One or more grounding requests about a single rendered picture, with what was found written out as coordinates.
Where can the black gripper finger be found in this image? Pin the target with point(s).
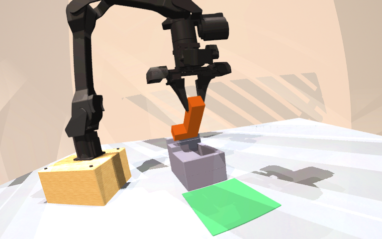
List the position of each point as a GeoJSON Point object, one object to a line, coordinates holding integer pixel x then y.
{"type": "Point", "coordinates": [178, 85]}
{"type": "Point", "coordinates": [202, 84]}

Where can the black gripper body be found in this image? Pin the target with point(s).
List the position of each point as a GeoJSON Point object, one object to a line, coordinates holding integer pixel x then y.
{"type": "Point", "coordinates": [157, 74]}

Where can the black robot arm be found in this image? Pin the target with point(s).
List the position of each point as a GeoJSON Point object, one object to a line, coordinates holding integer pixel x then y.
{"type": "Point", "coordinates": [87, 107]}

